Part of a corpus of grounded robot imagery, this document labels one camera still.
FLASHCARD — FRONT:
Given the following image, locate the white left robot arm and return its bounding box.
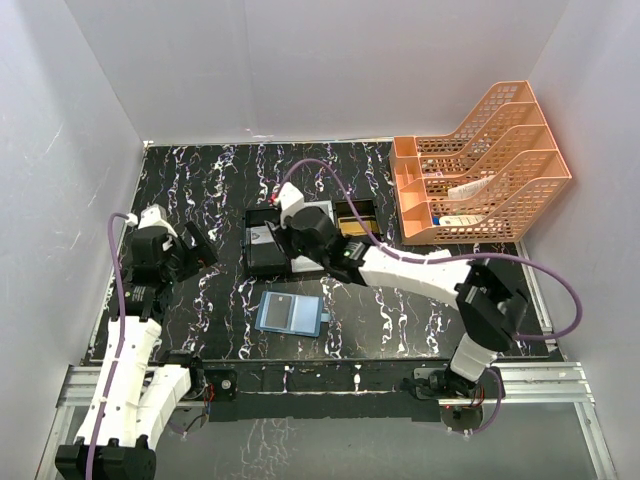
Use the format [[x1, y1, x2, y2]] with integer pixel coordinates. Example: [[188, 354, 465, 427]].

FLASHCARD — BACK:
[[55, 204, 217, 479]]

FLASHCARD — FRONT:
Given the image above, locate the white bottle in organizer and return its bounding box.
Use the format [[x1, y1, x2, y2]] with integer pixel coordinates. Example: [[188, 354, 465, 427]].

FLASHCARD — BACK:
[[432, 215, 484, 227]]

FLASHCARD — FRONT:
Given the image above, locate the aluminium frame rail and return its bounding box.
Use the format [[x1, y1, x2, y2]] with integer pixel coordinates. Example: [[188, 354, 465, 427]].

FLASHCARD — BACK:
[[37, 361, 614, 479]]

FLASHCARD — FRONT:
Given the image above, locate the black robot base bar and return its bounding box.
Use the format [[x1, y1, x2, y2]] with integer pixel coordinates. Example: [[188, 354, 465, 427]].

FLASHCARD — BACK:
[[164, 358, 507, 425]]

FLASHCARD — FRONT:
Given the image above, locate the blue card holder wallet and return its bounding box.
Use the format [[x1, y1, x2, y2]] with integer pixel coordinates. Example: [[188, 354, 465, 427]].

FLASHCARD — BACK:
[[255, 291, 331, 338]]

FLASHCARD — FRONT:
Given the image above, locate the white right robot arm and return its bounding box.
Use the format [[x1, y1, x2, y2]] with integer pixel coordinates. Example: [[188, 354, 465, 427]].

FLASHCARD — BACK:
[[266, 207, 529, 397]]

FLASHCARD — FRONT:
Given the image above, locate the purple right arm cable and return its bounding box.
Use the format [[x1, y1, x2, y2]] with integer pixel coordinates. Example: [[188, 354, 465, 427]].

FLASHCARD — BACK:
[[273, 158, 584, 435]]

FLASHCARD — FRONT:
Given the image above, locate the orange plastic file organizer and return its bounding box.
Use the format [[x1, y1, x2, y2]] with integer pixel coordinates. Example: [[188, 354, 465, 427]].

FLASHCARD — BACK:
[[390, 81, 572, 245]]

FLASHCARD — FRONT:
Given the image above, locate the black card tray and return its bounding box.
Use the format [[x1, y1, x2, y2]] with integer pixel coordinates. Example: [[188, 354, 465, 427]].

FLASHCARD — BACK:
[[333, 199, 383, 241], [243, 208, 291, 277]]

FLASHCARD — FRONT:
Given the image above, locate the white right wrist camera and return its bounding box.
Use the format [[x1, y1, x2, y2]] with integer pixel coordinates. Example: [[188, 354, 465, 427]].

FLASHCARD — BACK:
[[273, 182, 305, 224]]

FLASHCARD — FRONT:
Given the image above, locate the white paper in organizer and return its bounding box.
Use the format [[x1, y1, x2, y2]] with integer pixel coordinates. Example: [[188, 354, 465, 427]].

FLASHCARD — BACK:
[[447, 175, 494, 201]]

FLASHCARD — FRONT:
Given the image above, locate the black right card tray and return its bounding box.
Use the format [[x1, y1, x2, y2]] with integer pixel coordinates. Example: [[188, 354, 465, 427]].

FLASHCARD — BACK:
[[333, 199, 383, 241]]

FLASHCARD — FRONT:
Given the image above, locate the black left card tray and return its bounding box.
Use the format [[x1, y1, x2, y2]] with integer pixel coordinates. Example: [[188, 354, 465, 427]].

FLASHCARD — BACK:
[[243, 208, 291, 277]]

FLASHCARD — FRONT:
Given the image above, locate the white silver card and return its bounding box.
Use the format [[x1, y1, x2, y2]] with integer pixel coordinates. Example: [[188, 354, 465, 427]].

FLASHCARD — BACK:
[[247, 225, 274, 245]]

